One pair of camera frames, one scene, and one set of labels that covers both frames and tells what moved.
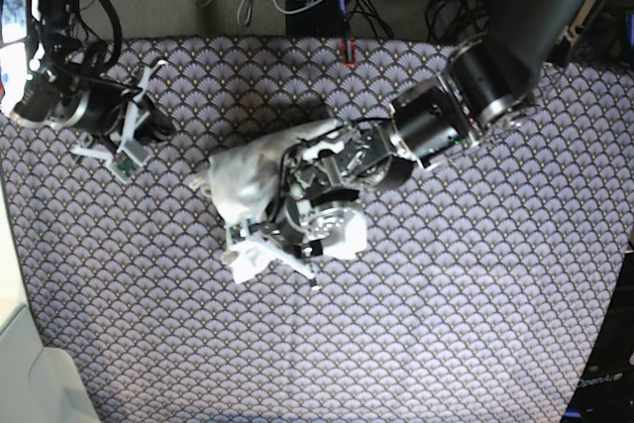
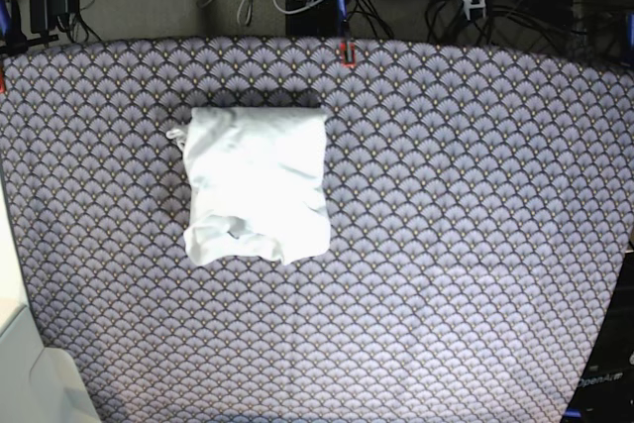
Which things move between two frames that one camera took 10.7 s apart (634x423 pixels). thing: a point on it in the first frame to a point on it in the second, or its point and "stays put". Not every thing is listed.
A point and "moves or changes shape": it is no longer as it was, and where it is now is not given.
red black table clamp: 352,61 stays put
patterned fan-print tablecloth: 473,301 stays put
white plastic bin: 40,383 stays put
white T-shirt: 245,183 moves or changes shape
